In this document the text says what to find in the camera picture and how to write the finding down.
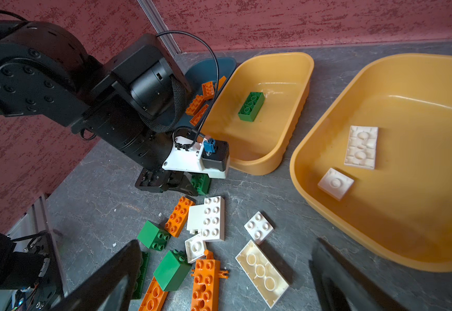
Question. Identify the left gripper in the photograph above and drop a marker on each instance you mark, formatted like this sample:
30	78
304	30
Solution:
159	181

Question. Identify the white 2x4 lego brick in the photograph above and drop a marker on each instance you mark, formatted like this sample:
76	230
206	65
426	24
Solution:
213	220

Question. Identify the orange 2x4 lego brick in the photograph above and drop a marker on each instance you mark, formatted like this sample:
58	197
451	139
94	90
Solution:
195	105

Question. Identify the white 2x2 lego plate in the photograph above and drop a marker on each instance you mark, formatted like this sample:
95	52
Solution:
335	184

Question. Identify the green long lego brick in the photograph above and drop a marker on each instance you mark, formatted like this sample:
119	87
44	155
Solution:
141	274

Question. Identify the white lego block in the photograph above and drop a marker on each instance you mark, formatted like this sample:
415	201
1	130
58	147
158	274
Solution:
195	219

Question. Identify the green lego cube right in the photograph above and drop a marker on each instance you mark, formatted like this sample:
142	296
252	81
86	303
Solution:
172	270

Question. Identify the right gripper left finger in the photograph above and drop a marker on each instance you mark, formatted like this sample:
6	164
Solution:
109	288

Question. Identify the green 2x4 lego brick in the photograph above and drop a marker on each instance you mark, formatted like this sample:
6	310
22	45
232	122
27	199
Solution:
251	106

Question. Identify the dark teal container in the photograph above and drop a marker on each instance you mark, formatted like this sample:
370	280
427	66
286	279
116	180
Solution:
206	77

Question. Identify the green lego cube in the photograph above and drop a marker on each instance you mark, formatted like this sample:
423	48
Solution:
172	270
153	237

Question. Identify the right yellow container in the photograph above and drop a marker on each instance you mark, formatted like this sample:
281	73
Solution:
401	210

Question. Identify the orange small lego brick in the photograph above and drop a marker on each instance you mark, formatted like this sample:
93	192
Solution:
221	82

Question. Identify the yellow container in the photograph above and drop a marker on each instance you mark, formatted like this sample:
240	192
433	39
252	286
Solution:
401	210
257	147

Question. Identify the orange 2x4 lego bottom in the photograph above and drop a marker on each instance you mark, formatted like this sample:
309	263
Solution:
154	298

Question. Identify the middle yellow container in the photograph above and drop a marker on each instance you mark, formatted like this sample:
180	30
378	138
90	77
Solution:
257	147

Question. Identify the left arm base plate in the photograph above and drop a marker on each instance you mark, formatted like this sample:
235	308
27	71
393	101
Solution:
48	286

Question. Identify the orange upright lego brick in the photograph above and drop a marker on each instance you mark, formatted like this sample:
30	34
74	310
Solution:
179	216

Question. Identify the aluminium front rail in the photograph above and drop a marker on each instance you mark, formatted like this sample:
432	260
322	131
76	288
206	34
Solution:
35	220

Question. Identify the cream lego brick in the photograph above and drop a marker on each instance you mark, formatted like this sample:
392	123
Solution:
362	147

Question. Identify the small green lego brick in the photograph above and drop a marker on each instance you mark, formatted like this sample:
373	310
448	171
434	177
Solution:
201	182

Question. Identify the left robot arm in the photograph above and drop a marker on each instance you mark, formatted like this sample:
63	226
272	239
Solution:
133	102

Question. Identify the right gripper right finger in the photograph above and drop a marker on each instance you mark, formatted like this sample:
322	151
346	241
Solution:
341	286

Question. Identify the cream 2x4 lego plate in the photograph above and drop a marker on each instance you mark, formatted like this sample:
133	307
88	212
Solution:
268	281

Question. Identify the orange long lego beam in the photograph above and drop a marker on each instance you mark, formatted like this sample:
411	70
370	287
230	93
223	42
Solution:
206	281

